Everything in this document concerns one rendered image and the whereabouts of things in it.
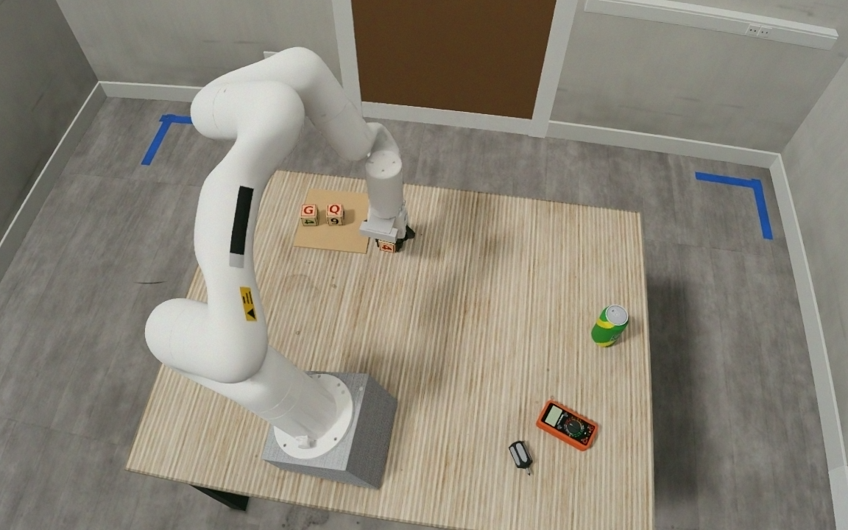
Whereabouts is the tan square mat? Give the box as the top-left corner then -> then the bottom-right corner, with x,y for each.
293,188 -> 369,254

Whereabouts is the green and yellow soda can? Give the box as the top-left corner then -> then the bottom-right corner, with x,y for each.
591,305 -> 629,347

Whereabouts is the black and grey screwdriver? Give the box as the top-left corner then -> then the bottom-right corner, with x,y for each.
509,441 -> 533,476

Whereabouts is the orange digital multimeter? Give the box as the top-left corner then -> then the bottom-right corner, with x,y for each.
536,400 -> 598,451

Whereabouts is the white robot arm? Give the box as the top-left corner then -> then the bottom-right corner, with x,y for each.
145,47 -> 406,460

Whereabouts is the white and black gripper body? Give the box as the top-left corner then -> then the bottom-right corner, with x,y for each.
367,205 -> 409,239

